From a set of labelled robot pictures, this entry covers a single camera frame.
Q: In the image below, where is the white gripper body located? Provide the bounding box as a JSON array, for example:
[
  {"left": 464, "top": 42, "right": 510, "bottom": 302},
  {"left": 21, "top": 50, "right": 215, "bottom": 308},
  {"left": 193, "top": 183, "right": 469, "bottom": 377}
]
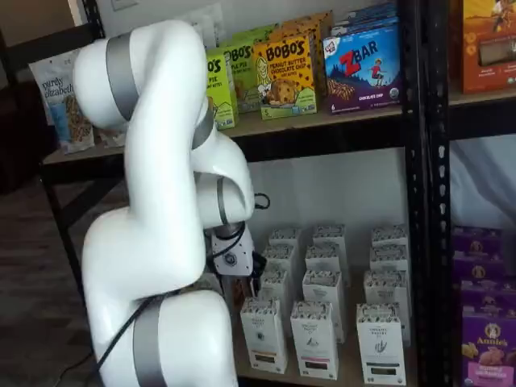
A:
[{"left": 211, "top": 228, "right": 256, "bottom": 279}]

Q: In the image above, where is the white box pink strip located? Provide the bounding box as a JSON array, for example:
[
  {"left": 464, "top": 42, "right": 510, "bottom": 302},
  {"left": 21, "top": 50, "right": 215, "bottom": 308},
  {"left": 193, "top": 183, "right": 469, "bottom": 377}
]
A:
[
  {"left": 289, "top": 300, "right": 339, "bottom": 378},
  {"left": 302, "top": 268, "right": 346, "bottom": 343},
  {"left": 312, "top": 223, "right": 347, "bottom": 248},
  {"left": 305, "top": 243, "right": 348, "bottom": 283}
]

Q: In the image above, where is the white box dark strip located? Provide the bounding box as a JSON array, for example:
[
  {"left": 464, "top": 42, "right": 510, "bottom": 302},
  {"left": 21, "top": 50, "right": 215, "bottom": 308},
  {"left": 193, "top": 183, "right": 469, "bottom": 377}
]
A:
[
  {"left": 356, "top": 302, "right": 406, "bottom": 385},
  {"left": 363, "top": 268, "right": 410, "bottom": 347},
  {"left": 369, "top": 244, "right": 409, "bottom": 272},
  {"left": 370, "top": 225, "right": 408, "bottom": 248}
]

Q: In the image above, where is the black metal shelf rack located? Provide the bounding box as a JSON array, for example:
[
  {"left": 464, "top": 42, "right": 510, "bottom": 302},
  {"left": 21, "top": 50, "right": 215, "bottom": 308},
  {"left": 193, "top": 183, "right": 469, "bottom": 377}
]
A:
[{"left": 38, "top": 0, "right": 431, "bottom": 387}]

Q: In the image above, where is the green Bobo's apple pie box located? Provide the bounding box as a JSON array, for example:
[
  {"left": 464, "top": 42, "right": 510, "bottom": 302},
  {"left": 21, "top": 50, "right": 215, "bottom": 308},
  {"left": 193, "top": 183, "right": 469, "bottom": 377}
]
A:
[
  {"left": 223, "top": 40, "right": 263, "bottom": 114},
  {"left": 205, "top": 47, "right": 239, "bottom": 130},
  {"left": 231, "top": 24, "right": 280, "bottom": 45}
]

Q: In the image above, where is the yellow Bobo's peanut butter box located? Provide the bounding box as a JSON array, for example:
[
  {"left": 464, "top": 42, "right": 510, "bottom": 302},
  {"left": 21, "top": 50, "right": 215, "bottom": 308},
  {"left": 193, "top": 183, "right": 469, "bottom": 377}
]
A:
[
  {"left": 281, "top": 19, "right": 326, "bottom": 40},
  {"left": 298, "top": 10, "right": 335, "bottom": 37},
  {"left": 252, "top": 32, "right": 318, "bottom": 121}
]

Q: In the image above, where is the purple Annie's snack box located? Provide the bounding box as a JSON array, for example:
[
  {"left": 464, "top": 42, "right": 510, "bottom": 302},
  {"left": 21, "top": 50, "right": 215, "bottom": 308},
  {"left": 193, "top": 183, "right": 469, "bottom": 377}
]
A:
[
  {"left": 459, "top": 280, "right": 516, "bottom": 314},
  {"left": 461, "top": 306, "right": 516, "bottom": 387},
  {"left": 451, "top": 226, "right": 503, "bottom": 255},
  {"left": 453, "top": 252, "right": 505, "bottom": 283}
]

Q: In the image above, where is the blue ZBar snack box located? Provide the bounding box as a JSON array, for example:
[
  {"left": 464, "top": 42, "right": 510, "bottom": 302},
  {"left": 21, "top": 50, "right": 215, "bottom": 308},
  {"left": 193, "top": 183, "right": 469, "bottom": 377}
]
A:
[
  {"left": 322, "top": 28, "right": 403, "bottom": 115},
  {"left": 342, "top": 2, "right": 399, "bottom": 19},
  {"left": 331, "top": 11, "right": 400, "bottom": 38}
]

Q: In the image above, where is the orange snack box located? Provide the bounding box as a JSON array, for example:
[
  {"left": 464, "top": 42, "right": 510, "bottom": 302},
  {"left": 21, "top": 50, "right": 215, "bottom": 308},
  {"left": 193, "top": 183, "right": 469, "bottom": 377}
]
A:
[{"left": 449, "top": 0, "right": 516, "bottom": 94}]

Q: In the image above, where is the blue purely elizabeth granola bag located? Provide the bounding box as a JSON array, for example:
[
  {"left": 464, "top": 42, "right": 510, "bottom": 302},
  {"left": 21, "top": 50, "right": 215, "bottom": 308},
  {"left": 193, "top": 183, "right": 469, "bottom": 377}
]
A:
[{"left": 30, "top": 50, "right": 97, "bottom": 156}]

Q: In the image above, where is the purple snack boxes group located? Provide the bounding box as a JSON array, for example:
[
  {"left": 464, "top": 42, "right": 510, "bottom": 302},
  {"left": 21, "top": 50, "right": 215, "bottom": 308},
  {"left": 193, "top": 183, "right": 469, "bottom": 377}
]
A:
[{"left": 426, "top": 0, "right": 516, "bottom": 387}]

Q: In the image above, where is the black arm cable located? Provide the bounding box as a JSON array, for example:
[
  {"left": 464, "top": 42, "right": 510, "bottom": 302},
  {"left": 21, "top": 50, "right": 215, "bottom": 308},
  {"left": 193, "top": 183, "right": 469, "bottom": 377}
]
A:
[{"left": 95, "top": 192, "right": 270, "bottom": 376}]

